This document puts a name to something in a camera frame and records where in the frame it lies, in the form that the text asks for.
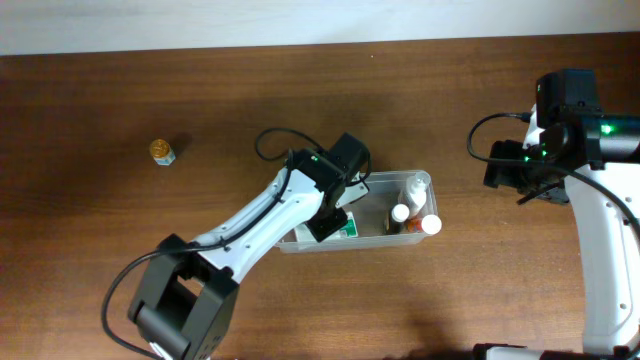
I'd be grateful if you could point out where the dark bottle white cap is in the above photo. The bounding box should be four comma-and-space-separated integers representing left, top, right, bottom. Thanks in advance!
385, 204, 410, 235

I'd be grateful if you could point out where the white squeeze bottle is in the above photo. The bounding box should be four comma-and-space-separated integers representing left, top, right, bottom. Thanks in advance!
399, 173, 430, 218

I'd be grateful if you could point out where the orange tube white cap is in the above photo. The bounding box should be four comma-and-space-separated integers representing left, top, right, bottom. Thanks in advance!
406, 214, 443, 236

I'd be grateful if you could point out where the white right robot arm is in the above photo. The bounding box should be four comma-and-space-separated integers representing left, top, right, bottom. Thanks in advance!
482, 111, 639, 359

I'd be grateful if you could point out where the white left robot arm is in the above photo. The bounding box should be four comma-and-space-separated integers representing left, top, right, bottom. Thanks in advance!
128, 149, 371, 359

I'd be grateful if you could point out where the clear plastic container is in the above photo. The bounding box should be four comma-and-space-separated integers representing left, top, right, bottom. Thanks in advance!
276, 170, 440, 253

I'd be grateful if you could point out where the small jar gold lid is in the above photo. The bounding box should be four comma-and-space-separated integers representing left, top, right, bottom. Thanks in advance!
149, 139, 176, 166

